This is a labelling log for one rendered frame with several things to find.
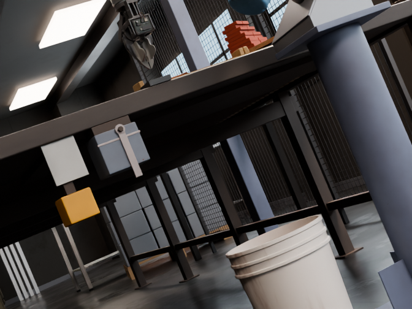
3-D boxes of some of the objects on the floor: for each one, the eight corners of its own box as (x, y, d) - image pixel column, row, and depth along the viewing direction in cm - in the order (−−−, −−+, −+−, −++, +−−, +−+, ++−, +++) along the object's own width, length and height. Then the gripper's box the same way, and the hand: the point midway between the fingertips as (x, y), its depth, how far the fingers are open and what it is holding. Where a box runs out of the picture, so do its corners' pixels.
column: (535, 266, 220) (414, -12, 223) (437, 323, 205) (309, 24, 208) (450, 271, 255) (346, 31, 258) (361, 320, 240) (252, 65, 243)
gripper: (117, 0, 228) (144, 66, 227) (143, -7, 232) (170, 57, 231) (108, 11, 236) (135, 75, 235) (134, 4, 240) (160, 67, 239)
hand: (148, 65), depth 236 cm, fingers closed
